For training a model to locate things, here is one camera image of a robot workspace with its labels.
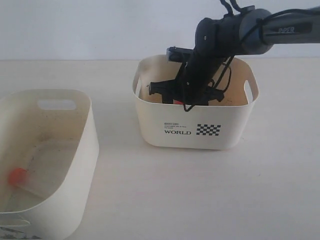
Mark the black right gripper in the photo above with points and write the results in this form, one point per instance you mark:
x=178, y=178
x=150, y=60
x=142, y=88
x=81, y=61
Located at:
x=191, y=83

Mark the cream bin with WORLD label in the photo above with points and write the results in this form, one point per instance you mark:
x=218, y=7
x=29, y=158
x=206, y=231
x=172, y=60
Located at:
x=217, y=126

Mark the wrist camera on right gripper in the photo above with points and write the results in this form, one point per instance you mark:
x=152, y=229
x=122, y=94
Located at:
x=178, y=54

